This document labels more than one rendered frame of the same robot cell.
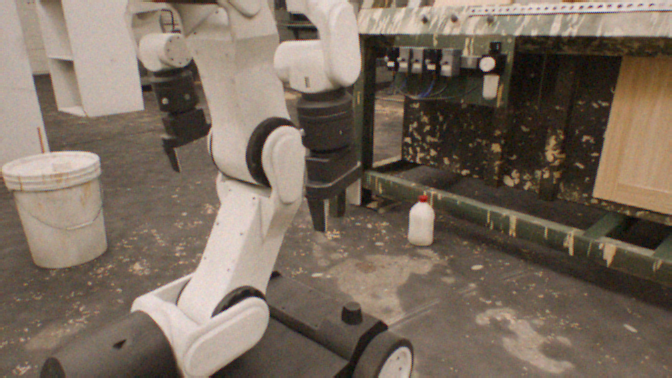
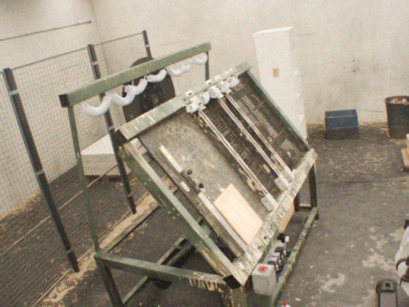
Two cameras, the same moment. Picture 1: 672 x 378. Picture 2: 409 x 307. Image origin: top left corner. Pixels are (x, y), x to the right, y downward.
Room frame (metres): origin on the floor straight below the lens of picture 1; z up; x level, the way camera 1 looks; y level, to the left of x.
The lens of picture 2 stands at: (2.71, 1.87, 2.53)
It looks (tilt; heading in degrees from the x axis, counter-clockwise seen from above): 20 degrees down; 256
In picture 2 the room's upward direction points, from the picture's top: 11 degrees counter-clockwise
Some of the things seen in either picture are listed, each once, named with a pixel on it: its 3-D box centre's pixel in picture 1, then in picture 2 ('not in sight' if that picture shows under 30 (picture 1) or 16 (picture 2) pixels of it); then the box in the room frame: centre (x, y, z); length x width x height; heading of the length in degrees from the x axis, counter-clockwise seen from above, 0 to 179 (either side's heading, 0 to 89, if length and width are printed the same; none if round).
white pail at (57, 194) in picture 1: (58, 196); not in sight; (1.63, 1.02, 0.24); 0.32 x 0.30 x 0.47; 50
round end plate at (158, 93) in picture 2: not in sight; (153, 100); (2.20, -1.59, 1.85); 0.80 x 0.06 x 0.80; 44
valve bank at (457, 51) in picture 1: (435, 69); (277, 256); (1.73, -0.37, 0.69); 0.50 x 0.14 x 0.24; 44
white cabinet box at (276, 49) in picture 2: not in sight; (282, 88); (-0.42, -4.12, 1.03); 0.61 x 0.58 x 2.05; 50
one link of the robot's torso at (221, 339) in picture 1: (201, 319); not in sight; (0.79, 0.27, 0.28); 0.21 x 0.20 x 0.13; 140
